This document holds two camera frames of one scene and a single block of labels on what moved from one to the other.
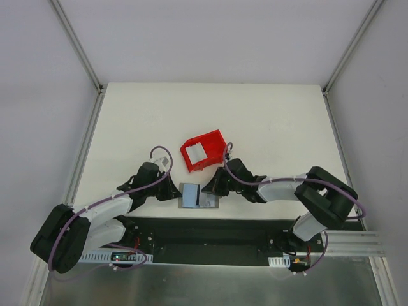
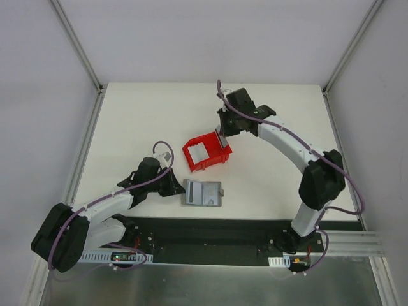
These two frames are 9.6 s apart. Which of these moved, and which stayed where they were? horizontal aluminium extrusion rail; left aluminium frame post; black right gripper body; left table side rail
Moved: black right gripper body
Stayed: horizontal aluminium extrusion rail; left table side rail; left aluminium frame post
